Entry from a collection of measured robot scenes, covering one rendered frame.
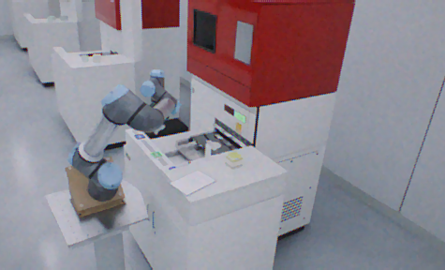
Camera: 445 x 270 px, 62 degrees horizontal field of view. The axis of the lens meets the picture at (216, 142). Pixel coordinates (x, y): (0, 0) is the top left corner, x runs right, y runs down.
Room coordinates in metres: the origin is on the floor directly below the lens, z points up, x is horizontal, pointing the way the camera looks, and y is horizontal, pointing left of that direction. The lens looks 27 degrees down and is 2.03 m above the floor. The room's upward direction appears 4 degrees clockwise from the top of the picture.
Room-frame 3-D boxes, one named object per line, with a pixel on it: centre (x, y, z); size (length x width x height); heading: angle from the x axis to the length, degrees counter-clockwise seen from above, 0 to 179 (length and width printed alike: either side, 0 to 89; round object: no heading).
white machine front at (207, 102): (2.42, -0.01, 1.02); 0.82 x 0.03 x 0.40; 33
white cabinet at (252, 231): (2.02, 0.12, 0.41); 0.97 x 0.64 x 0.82; 33
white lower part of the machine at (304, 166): (2.61, -0.29, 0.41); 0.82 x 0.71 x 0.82; 33
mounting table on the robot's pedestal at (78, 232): (1.58, 0.59, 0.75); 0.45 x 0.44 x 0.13; 126
